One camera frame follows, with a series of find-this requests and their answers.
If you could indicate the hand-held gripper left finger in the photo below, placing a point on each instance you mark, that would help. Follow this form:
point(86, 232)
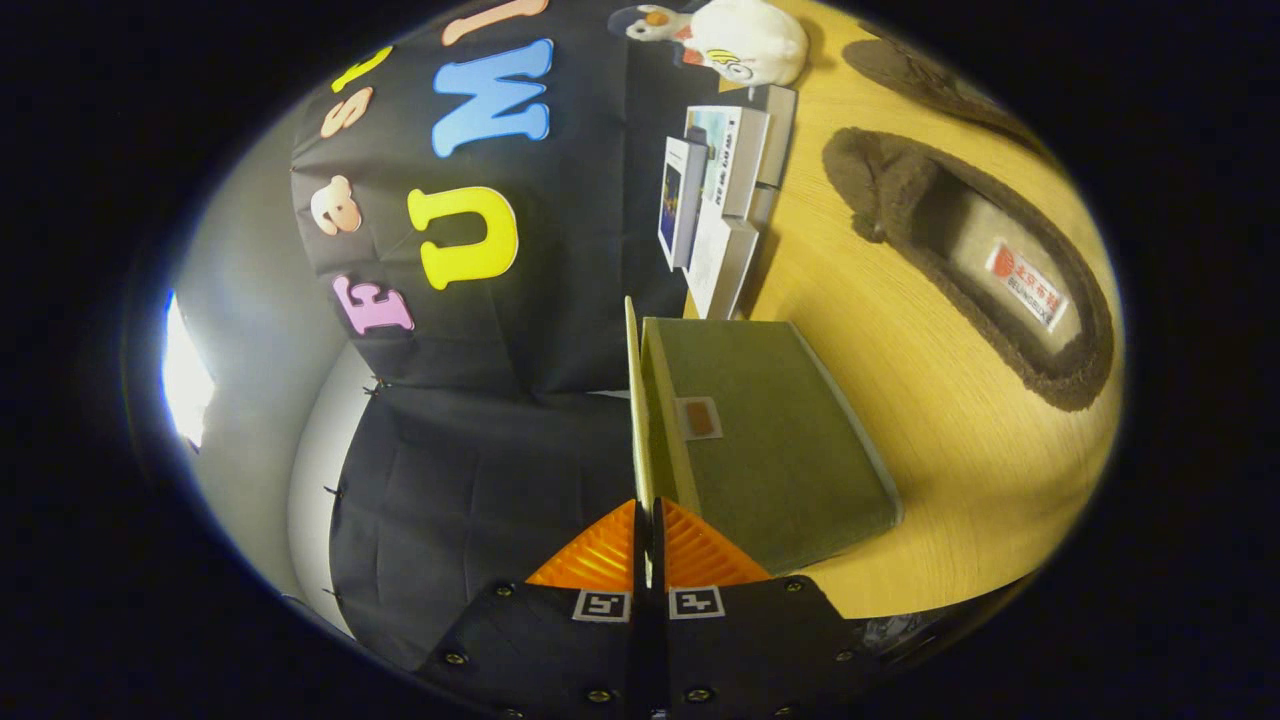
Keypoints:
point(550, 650)

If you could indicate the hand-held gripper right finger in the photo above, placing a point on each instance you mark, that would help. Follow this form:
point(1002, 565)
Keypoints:
point(760, 650)

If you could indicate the green fabric storage box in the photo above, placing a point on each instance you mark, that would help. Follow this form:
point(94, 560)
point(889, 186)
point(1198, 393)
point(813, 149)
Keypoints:
point(770, 450)

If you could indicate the brown fuzzy shoe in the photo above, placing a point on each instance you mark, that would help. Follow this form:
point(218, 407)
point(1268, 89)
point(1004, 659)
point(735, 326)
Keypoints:
point(900, 190)
point(920, 80)

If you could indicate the white cover book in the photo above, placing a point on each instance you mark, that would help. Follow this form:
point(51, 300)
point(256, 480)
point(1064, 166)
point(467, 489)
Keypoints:
point(725, 260)

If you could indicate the small dark blue cover book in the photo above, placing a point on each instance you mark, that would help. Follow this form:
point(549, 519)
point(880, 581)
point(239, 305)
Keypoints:
point(682, 200)

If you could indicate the large ceiling light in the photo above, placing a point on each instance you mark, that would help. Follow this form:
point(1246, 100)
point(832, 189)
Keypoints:
point(185, 375)

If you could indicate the light blue cover book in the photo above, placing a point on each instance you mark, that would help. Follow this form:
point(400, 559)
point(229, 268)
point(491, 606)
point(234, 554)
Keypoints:
point(735, 150)

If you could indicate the black cover book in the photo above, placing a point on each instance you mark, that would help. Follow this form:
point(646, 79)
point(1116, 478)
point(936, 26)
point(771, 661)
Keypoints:
point(778, 130)

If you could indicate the white seal plush toy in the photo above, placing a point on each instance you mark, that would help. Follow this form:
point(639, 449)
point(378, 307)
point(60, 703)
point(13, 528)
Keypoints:
point(750, 35)

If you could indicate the penguin plush toy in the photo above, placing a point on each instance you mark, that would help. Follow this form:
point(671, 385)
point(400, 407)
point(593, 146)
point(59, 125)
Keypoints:
point(650, 20)

